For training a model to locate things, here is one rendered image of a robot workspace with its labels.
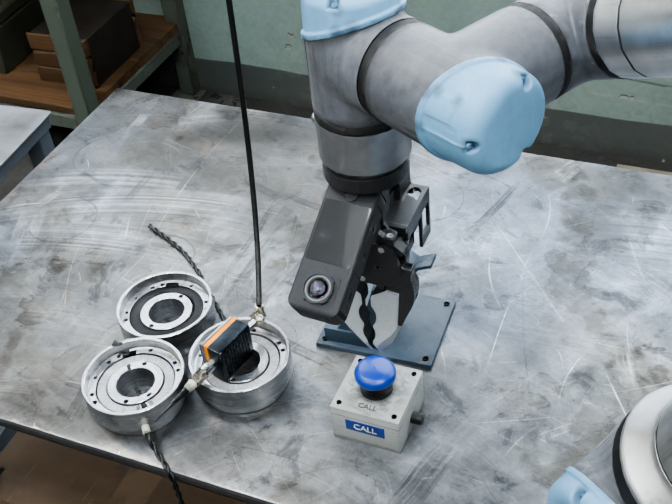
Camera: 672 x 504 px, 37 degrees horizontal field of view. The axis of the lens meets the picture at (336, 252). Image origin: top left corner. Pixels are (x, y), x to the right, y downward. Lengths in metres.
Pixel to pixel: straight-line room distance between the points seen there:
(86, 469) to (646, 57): 0.93
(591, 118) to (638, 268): 1.52
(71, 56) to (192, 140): 1.17
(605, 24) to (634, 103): 1.92
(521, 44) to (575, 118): 1.99
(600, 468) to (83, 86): 2.07
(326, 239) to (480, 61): 0.22
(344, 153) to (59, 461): 0.74
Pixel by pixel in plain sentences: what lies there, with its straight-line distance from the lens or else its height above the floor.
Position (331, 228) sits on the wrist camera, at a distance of 0.79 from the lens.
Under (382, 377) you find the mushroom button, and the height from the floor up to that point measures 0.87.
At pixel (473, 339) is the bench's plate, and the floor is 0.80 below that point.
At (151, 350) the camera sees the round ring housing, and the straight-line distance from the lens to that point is 1.07.
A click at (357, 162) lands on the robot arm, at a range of 0.76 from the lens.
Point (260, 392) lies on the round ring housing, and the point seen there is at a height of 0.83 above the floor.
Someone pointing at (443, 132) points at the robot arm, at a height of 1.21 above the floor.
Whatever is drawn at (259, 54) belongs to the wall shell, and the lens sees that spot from 2.92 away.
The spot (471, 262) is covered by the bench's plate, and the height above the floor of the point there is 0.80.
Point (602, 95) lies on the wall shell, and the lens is 2.62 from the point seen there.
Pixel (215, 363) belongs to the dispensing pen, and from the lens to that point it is 1.00.
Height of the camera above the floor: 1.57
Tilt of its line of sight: 41 degrees down
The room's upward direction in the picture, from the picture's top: 7 degrees counter-clockwise
